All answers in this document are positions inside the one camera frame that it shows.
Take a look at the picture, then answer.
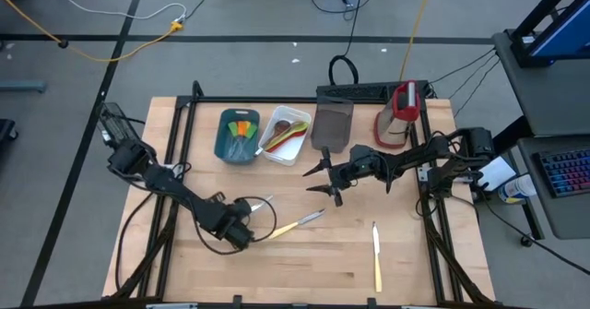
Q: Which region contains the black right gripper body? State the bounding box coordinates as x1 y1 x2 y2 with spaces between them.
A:
321 145 386 208

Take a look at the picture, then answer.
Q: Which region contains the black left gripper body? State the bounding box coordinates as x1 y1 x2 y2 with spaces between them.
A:
201 196 254 237

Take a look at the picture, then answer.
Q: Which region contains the green silicone spoon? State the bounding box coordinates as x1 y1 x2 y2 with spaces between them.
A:
275 121 311 149

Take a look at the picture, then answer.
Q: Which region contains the dark wooden spoon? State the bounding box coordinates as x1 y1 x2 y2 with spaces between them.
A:
261 119 293 152

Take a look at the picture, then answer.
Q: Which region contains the green spatula clear handle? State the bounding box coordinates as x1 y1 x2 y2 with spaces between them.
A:
225 121 241 158
239 125 259 159

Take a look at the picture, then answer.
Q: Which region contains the orange spatula clear handle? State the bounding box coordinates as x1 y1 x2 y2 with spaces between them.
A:
234 120 252 158

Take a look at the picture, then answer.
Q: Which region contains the white plastic bin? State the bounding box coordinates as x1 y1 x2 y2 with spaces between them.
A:
256 104 313 168

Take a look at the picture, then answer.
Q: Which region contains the grey plastic bin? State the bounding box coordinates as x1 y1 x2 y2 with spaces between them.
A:
310 95 356 155

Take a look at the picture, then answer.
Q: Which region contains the teal plastic bin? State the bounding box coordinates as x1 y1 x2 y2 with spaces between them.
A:
214 108 262 165

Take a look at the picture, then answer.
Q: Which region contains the white card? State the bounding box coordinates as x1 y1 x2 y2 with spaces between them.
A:
477 155 517 193

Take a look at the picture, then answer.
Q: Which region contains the grey side desk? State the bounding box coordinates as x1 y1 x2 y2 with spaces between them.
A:
490 30 590 138

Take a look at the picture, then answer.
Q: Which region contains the backlit computer keyboard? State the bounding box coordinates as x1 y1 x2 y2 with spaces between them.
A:
534 148 590 199

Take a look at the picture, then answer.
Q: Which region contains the grey keyboard desk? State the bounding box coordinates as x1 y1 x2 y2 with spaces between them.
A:
515 136 590 241

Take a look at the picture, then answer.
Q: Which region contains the black caster foot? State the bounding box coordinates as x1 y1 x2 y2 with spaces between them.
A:
0 118 19 144

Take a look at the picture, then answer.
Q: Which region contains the grey furniture foot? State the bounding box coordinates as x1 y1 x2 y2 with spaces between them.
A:
0 78 47 94

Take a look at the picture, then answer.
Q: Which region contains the black monitor stand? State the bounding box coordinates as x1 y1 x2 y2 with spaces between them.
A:
506 0 584 69

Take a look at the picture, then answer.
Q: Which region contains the computer monitor blue screen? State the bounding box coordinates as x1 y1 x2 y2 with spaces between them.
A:
527 0 590 64

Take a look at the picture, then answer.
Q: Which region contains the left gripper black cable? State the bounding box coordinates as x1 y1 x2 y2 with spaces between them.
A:
192 195 279 256

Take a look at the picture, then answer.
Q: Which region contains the steel box grater red handle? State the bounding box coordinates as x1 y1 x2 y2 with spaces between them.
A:
372 79 422 149

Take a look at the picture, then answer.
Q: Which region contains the black coiled hanging cable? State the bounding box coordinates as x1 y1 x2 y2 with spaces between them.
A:
327 0 369 87

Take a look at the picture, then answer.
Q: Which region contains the black metal table frame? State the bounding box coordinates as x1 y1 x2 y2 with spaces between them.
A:
110 80 502 309

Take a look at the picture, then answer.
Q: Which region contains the black base cable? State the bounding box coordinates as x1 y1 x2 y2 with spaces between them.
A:
113 191 156 291

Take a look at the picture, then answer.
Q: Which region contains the thin black desk cable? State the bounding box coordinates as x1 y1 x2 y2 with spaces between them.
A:
453 57 502 117
430 47 498 85

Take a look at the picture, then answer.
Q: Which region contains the yellow hanging cable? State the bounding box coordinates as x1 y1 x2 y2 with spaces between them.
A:
398 0 437 82

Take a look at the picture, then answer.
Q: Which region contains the yellow floor cable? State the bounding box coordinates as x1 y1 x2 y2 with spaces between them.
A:
0 0 184 65

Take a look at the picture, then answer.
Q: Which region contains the black floor cable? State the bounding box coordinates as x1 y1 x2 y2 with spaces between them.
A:
478 193 590 278

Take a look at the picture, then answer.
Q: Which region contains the white floor cable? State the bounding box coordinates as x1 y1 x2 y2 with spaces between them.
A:
43 0 188 23

